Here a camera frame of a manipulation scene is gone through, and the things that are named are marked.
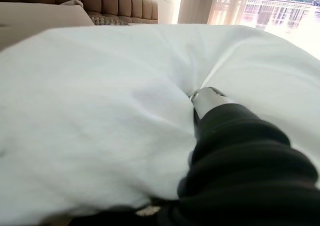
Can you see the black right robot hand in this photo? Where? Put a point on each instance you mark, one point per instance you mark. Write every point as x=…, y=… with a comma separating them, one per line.
x=237, y=161

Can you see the white duvet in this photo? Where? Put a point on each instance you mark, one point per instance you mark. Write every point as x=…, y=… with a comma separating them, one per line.
x=100, y=111

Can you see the sheer cream curtain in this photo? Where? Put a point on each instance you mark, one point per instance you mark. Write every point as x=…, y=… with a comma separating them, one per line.
x=225, y=3

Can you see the large bright window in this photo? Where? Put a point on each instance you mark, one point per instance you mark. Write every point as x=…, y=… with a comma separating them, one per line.
x=282, y=8

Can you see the grey patterned fringed cushion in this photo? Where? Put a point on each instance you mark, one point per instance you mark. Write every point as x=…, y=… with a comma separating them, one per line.
x=107, y=19

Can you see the large beige pillow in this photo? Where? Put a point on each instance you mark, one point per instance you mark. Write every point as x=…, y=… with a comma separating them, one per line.
x=37, y=18

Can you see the brown upholstered bed frame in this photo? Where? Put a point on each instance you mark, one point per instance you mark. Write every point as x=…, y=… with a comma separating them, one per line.
x=120, y=1

